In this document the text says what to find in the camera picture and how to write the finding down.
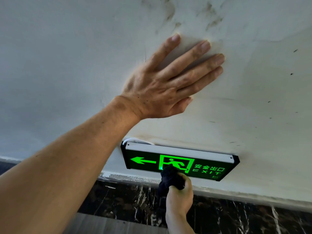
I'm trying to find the person's left hand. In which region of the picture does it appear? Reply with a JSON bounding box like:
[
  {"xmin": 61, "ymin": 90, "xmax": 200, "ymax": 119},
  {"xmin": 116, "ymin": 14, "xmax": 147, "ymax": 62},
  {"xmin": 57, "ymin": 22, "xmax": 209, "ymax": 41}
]
[{"xmin": 117, "ymin": 33, "xmax": 225, "ymax": 120}]

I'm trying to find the person's right forearm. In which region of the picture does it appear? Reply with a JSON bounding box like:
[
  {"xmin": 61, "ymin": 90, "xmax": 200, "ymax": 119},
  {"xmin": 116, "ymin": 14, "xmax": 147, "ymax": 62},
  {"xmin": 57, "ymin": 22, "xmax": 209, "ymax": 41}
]
[{"xmin": 165, "ymin": 211, "xmax": 196, "ymax": 234}]

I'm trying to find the person's left forearm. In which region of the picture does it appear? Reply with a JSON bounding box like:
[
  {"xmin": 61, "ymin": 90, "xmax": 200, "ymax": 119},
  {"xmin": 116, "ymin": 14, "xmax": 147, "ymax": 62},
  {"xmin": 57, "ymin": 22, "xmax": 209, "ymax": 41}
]
[{"xmin": 0, "ymin": 95, "xmax": 143, "ymax": 234}]

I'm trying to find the black cleaning cloth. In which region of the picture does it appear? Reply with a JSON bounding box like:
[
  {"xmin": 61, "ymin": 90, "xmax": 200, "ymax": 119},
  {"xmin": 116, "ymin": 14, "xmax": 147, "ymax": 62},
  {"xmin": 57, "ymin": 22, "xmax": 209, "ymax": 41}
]
[{"xmin": 156, "ymin": 165, "xmax": 186, "ymax": 213}]

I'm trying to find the green illuminated exit sign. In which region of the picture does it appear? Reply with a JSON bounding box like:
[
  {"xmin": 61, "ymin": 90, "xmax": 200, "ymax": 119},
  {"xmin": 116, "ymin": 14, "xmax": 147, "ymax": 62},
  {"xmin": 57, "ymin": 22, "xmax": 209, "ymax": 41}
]
[{"xmin": 120, "ymin": 141, "xmax": 240, "ymax": 182}]

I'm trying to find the person's right hand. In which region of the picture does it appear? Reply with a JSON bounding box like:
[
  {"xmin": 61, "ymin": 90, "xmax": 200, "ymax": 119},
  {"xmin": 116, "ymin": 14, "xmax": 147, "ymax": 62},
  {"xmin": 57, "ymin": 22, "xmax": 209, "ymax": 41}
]
[{"xmin": 165, "ymin": 172, "xmax": 194, "ymax": 218}]

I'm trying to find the white cable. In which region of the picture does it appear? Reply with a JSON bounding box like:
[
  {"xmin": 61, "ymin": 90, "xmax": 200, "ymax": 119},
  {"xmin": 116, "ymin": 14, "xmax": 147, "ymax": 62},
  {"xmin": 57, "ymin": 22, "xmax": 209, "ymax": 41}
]
[{"xmin": 122, "ymin": 137, "xmax": 155, "ymax": 146}]

